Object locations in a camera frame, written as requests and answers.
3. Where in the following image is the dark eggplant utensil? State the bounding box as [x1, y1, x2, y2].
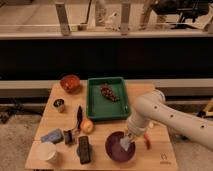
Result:
[77, 106, 83, 129]

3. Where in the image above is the white paper cup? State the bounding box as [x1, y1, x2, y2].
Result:
[36, 142, 57, 162]

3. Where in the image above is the grey towel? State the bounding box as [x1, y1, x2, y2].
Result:
[120, 136, 130, 151]

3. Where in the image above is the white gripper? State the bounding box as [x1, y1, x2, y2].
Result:
[125, 125, 146, 146]

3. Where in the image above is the blue sponge block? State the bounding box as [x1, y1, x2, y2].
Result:
[40, 129, 63, 144]

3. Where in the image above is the black brush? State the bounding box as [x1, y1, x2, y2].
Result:
[63, 130, 75, 145]

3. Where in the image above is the orange bowl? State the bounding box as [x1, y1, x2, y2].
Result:
[60, 75, 80, 93]

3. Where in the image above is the peach apple fruit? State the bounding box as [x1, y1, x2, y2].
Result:
[80, 119, 94, 134]

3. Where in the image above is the dark round coaster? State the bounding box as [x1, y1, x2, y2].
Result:
[76, 144, 93, 158]

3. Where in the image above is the purple bowl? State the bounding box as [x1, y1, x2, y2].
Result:
[105, 131, 136, 163]

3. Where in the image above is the orange carrot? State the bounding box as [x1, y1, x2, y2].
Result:
[144, 133, 151, 150]

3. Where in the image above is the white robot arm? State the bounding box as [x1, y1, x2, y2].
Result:
[120, 89, 213, 150]

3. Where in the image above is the green plastic tray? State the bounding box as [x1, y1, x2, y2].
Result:
[86, 77, 130, 121]

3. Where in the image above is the small dark cup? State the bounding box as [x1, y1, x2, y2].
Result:
[53, 99, 65, 113]

